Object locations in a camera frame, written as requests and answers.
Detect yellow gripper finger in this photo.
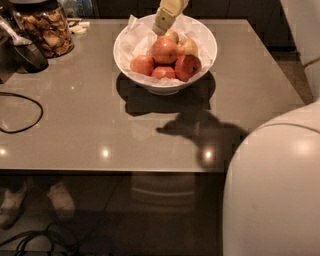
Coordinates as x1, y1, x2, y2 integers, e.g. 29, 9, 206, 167
152, 0, 189, 36

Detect red apple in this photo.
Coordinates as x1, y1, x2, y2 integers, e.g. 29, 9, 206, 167
174, 55, 202, 82
130, 55, 154, 76
151, 37, 178, 64
151, 66, 175, 79

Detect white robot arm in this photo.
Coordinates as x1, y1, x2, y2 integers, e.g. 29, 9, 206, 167
206, 0, 320, 256

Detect yellowish apple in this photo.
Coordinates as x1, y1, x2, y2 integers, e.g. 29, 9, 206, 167
164, 29, 179, 43
177, 38, 198, 56

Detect right back yellowish apple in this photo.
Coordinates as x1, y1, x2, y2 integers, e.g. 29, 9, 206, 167
177, 38, 198, 56

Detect white ceramic bowl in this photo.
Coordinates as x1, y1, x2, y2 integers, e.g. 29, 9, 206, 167
112, 13, 218, 96

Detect small white item behind jar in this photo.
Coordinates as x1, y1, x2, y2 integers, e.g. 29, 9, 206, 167
68, 21, 90, 35

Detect glass jar of dried chips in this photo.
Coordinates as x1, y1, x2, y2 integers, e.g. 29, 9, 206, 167
9, 0, 74, 58

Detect black round scoop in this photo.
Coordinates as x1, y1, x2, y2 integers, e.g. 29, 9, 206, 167
14, 43, 49, 73

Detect black appliance at left edge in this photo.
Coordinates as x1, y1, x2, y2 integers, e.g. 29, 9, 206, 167
0, 28, 18, 84

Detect right white shoe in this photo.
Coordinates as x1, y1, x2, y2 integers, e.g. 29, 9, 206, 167
47, 182, 75, 221

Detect white shoe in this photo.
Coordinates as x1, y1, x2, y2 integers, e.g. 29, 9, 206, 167
0, 183, 27, 229
47, 182, 75, 221

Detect left white shoe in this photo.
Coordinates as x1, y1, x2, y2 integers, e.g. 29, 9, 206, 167
0, 183, 27, 229

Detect silver spoon handle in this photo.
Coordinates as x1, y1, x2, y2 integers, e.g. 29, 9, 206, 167
0, 16, 32, 46

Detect black cable on table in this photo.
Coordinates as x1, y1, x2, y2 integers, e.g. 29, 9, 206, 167
0, 91, 45, 135

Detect black cables on floor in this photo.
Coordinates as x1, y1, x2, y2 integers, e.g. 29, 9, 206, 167
0, 223, 114, 256

